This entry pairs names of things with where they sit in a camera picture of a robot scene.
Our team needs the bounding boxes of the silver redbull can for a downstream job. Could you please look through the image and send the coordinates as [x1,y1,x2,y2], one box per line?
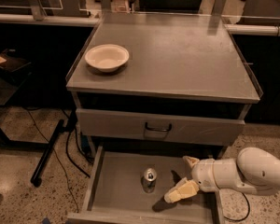
[141,168,157,193]

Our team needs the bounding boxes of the black drawer handle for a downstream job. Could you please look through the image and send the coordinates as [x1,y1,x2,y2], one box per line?
[145,122,173,133]

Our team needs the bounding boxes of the black floor cable right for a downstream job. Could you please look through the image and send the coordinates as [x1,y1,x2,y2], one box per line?
[223,192,251,223]

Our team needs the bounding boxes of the white rail left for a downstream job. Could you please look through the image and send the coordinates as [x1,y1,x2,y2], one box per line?
[0,14,100,27]

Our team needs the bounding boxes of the grey top drawer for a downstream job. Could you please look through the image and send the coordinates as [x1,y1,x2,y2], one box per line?
[77,108,245,146]

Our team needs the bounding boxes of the black box on shelf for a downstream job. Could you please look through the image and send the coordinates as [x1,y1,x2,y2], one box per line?
[0,49,32,85]

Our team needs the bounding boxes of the grey metal drawer cabinet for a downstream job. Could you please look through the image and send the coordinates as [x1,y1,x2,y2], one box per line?
[67,13,262,158]

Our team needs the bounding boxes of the black floor cable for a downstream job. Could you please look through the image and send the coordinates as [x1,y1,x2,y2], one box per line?
[223,192,251,223]
[21,106,94,213]

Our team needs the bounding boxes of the open grey middle drawer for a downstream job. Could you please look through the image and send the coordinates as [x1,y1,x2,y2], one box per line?
[68,145,225,224]

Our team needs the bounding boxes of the black floor cable left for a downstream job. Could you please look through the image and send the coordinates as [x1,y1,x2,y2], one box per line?
[21,106,94,213]

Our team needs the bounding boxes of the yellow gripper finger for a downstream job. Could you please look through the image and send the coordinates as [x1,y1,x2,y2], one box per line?
[164,177,199,203]
[183,156,200,169]

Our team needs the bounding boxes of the black stand leg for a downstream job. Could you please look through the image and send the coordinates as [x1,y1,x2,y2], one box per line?
[30,119,64,188]

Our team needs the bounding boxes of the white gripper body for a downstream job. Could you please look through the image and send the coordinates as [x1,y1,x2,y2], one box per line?
[191,159,243,192]

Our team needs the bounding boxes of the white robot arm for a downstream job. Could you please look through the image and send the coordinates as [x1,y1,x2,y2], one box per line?
[164,147,280,203]

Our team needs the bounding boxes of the white rail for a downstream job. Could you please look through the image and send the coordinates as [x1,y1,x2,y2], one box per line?
[225,24,280,36]
[0,14,100,27]

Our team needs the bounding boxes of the white rail right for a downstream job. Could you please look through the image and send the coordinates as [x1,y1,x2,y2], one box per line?
[225,24,280,36]

